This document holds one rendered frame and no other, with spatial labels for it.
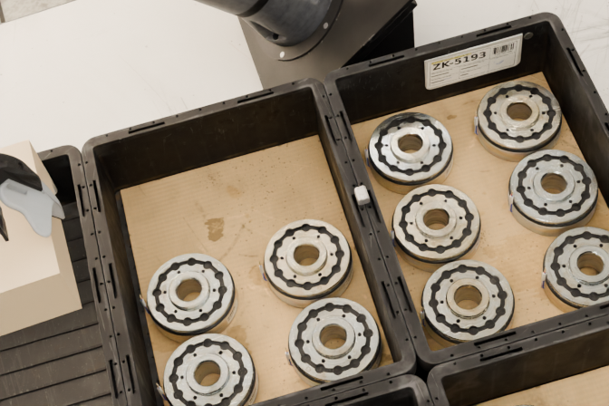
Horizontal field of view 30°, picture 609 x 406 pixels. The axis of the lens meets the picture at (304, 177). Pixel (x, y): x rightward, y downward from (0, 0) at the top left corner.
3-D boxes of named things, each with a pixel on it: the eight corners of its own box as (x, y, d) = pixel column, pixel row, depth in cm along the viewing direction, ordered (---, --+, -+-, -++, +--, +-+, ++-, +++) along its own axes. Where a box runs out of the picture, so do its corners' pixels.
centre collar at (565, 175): (525, 176, 135) (525, 173, 134) (563, 162, 135) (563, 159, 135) (544, 208, 132) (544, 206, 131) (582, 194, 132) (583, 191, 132)
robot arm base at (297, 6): (250, -3, 165) (197, -24, 159) (313, -81, 158) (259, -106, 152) (284, 68, 157) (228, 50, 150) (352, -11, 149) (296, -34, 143)
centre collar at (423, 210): (409, 211, 134) (408, 208, 133) (447, 198, 134) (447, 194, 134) (424, 245, 131) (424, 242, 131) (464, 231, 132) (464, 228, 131)
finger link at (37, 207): (71, 257, 108) (-9, 236, 101) (59, 207, 111) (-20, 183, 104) (92, 240, 107) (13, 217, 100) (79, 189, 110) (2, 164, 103)
